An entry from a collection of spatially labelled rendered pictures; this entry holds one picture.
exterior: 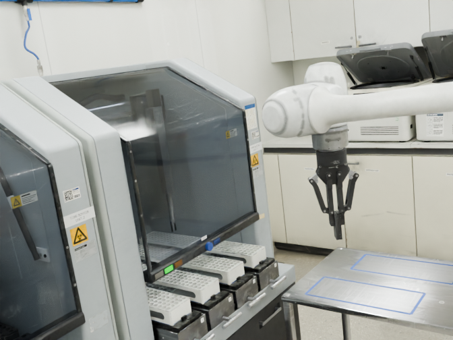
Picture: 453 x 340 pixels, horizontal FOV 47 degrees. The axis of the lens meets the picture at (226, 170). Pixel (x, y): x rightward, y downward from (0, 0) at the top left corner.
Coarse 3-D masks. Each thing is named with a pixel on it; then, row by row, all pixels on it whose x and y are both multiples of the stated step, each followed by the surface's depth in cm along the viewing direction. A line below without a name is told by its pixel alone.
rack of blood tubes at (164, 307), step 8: (152, 296) 173; (160, 296) 172; (168, 296) 171; (176, 296) 172; (184, 296) 170; (152, 304) 168; (160, 304) 166; (168, 304) 166; (176, 304) 165; (184, 304) 166; (152, 312) 174; (160, 312) 164; (168, 312) 161; (176, 312) 163; (184, 312) 166; (160, 320) 165; (168, 320) 162; (176, 320) 163
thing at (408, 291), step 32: (352, 256) 195; (384, 256) 191; (416, 256) 188; (320, 288) 173; (352, 288) 170; (384, 288) 168; (416, 288) 165; (448, 288) 162; (288, 320) 173; (384, 320) 151; (416, 320) 146; (448, 320) 144
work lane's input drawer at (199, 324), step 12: (192, 312) 168; (156, 324) 165; (168, 324) 163; (180, 324) 162; (192, 324) 164; (204, 324) 169; (156, 336) 165; (168, 336) 162; (180, 336) 160; (192, 336) 164
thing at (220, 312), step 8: (216, 296) 178; (224, 296) 178; (232, 296) 181; (192, 304) 176; (200, 304) 173; (208, 304) 173; (216, 304) 175; (224, 304) 177; (232, 304) 181; (208, 312) 171; (216, 312) 174; (224, 312) 177; (232, 312) 181; (240, 312) 178; (208, 320) 172; (216, 320) 174; (232, 320) 174; (224, 328) 171
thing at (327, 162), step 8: (320, 152) 129; (328, 152) 127; (336, 152) 127; (344, 152) 129; (320, 160) 129; (328, 160) 128; (336, 160) 128; (344, 160) 129; (320, 168) 131; (328, 168) 131; (336, 168) 131; (344, 168) 131; (320, 176) 131; (336, 176) 131; (344, 176) 131
